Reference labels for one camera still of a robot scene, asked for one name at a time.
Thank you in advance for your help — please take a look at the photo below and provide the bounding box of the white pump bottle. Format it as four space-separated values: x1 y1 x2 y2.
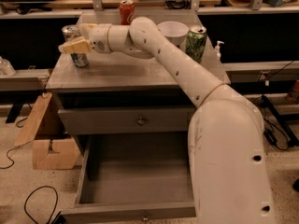
214 41 224 61

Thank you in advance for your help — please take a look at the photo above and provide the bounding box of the open grey middle drawer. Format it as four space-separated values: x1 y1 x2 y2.
61 132 195 224

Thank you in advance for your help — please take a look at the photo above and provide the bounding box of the wooden block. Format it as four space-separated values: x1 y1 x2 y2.
32 138 81 170

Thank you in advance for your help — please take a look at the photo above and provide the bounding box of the green soda can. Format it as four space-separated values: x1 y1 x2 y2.
185 25 207 63

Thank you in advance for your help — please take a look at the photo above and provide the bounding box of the black floor cable right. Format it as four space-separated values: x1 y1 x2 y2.
263 119 292 152

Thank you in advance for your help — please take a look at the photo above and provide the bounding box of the orange bottle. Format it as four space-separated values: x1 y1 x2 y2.
286 80 299 103

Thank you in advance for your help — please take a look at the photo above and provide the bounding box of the clear plastic object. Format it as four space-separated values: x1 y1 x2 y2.
0 57 16 76

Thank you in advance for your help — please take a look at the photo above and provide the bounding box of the silver blue redbull can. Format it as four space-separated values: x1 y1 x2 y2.
62 24 89 68

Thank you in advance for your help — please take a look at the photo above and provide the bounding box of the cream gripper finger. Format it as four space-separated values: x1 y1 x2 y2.
78 23 97 39
58 36 93 54

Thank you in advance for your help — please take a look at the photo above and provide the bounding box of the white bowl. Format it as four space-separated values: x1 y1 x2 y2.
158 21 189 46

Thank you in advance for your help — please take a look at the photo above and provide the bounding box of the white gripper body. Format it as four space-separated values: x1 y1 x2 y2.
89 23 112 53

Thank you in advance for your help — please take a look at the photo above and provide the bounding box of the grey drawer cabinet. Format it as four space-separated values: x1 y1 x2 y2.
47 13 229 148

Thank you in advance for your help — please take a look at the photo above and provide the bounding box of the grey top drawer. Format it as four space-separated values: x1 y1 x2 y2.
58 106 194 135

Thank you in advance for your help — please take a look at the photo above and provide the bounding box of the black floor cable left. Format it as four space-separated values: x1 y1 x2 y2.
23 186 64 224

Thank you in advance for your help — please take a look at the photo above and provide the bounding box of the wooden plank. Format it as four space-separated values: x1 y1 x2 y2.
14 92 52 147

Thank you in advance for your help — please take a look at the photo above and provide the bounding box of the black floor cable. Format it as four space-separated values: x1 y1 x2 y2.
263 119 292 152
23 186 64 224

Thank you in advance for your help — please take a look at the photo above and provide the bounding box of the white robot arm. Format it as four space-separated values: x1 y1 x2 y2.
59 17 277 224

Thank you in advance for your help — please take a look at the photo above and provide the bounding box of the orange soda can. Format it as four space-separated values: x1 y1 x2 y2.
120 0 135 25

